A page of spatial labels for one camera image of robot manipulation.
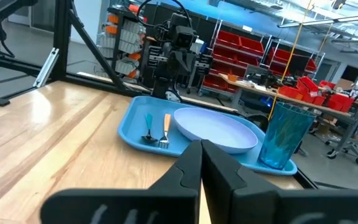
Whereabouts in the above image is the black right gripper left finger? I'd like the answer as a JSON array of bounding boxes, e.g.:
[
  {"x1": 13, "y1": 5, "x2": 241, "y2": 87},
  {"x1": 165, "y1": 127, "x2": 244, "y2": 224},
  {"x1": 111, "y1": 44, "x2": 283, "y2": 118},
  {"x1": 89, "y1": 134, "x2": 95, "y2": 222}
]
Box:
[{"x1": 40, "y1": 139, "x2": 204, "y2": 224}]

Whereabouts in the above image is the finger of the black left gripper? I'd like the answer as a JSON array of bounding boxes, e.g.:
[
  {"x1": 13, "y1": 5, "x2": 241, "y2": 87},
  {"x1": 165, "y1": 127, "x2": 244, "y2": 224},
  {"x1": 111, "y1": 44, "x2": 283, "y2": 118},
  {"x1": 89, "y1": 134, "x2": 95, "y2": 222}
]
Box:
[
  {"x1": 167, "y1": 60, "x2": 181, "y2": 77},
  {"x1": 180, "y1": 60, "x2": 195, "y2": 77}
]

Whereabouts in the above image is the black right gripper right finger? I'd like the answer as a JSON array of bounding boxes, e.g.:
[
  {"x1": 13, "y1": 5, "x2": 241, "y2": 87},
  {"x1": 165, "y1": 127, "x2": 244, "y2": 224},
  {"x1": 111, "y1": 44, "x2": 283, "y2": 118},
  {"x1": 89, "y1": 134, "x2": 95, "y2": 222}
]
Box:
[{"x1": 201, "y1": 139, "x2": 358, "y2": 224}]

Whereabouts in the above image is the orange-handled metal fork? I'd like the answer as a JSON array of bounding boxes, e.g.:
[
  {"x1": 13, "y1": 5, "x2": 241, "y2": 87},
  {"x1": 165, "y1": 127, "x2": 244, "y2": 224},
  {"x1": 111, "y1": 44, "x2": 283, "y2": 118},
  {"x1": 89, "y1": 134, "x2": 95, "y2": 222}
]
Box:
[{"x1": 158, "y1": 113, "x2": 172, "y2": 149}]

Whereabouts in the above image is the teal-handled metal spoon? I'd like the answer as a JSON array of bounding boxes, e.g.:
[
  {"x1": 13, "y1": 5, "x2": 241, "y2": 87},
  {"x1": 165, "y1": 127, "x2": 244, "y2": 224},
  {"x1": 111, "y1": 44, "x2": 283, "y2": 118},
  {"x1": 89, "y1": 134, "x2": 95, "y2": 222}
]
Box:
[{"x1": 140, "y1": 113, "x2": 159, "y2": 144}]

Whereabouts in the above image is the pale lavender plate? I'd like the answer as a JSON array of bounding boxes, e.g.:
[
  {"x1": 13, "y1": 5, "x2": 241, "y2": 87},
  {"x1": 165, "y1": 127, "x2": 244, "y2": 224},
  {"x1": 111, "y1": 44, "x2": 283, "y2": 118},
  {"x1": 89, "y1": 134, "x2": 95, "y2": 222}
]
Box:
[{"x1": 173, "y1": 107, "x2": 259, "y2": 155}]

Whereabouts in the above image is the teal faceted plastic cup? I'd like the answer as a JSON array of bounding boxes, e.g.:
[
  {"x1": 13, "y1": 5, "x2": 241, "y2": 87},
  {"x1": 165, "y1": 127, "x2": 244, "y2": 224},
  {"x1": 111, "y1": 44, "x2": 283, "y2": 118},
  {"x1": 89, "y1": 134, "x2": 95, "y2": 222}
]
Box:
[{"x1": 257, "y1": 101, "x2": 317, "y2": 171}]

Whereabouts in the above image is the blue plastic tray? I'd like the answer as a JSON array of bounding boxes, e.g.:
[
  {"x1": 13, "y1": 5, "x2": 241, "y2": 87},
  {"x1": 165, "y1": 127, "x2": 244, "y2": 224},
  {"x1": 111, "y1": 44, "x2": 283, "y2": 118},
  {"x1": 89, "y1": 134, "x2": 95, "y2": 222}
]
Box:
[{"x1": 117, "y1": 95, "x2": 298, "y2": 177}]

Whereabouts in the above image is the rack of white orange parts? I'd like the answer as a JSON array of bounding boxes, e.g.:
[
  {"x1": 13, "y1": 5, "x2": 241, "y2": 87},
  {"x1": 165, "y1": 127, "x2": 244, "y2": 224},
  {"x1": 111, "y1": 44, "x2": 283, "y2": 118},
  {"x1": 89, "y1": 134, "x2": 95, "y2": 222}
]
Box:
[{"x1": 97, "y1": 4, "x2": 147, "y2": 82}]

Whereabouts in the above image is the red bin shelf rack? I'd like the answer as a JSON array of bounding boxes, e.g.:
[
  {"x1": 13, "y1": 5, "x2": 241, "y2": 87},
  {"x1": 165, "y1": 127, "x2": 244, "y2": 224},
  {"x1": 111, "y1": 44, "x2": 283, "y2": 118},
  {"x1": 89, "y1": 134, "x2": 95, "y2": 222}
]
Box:
[
  {"x1": 259, "y1": 34, "x2": 326, "y2": 78},
  {"x1": 198, "y1": 20, "x2": 265, "y2": 96}
]

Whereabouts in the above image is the wooden top workbench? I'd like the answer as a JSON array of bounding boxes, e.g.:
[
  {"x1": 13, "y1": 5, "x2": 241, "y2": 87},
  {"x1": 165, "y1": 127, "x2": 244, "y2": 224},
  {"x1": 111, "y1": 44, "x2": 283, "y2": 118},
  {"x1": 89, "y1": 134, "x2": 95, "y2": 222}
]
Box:
[{"x1": 218, "y1": 73, "x2": 358, "y2": 166}]

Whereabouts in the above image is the black equipment on workbench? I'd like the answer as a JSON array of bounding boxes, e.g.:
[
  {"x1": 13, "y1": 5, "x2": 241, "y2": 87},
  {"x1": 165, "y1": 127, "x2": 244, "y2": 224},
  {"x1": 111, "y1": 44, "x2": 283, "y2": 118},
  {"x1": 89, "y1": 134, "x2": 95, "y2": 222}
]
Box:
[{"x1": 246, "y1": 70, "x2": 298, "y2": 90}]

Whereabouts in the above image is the red storage bin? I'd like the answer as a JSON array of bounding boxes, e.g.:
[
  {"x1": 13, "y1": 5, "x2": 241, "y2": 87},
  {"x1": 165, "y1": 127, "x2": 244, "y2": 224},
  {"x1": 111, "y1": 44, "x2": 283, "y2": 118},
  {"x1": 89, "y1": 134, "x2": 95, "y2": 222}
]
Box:
[
  {"x1": 278, "y1": 85, "x2": 304, "y2": 100},
  {"x1": 296, "y1": 76, "x2": 319, "y2": 93},
  {"x1": 325, "y1": 93, "x2": 355, "y2": 113}
]

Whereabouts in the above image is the long ceiling light bar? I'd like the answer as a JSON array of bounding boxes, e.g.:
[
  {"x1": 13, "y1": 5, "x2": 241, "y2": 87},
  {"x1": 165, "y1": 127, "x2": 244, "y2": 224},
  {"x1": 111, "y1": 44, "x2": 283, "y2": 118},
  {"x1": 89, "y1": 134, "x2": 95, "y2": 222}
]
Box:
[{"x1": 277, "y1": 12, "x2": 358, "y2": 29}]

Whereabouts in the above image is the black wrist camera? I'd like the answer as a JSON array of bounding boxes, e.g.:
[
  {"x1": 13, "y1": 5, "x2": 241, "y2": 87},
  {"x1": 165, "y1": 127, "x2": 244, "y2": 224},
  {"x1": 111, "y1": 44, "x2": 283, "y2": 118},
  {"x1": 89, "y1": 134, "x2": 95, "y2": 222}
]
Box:
[{"x1": 174, "y1": 25, "x2": 198, "y2": 48}]

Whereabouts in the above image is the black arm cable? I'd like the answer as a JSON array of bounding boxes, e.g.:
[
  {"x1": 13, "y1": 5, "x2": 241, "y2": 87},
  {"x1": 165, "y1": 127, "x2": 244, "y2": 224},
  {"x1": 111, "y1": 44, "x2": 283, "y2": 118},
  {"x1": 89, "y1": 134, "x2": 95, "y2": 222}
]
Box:
[{"x1": 136, "y1": 0, "x2": 195, "y2": 32}]

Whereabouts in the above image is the black aluminium rig frame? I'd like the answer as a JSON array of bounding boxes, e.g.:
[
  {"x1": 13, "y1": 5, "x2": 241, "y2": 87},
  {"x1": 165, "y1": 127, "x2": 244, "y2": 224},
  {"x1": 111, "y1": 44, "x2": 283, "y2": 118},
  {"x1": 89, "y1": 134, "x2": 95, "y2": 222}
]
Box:
[{"x1": 0, "y1": 0, "x2": 155, "y2": 98}]

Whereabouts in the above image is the yellow hanging cable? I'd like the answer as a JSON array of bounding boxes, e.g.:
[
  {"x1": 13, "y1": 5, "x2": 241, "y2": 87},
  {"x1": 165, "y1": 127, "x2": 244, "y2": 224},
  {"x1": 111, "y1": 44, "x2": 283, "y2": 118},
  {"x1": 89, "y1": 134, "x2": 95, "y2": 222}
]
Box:
[
  {"x1": 267, "y1": 0, "x2": 314, "y2": 121},
  {"x1": 317, "y1": 23, "x2": 334, "y2": 57}
]

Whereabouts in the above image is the silver metal bracket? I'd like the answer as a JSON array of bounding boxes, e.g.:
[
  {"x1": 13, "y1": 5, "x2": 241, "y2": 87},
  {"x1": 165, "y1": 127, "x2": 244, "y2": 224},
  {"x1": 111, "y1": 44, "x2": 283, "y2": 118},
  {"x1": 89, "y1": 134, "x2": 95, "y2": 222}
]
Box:
[{"x1": 32, "y1": 47, "x2": 60, "y2": 89}]

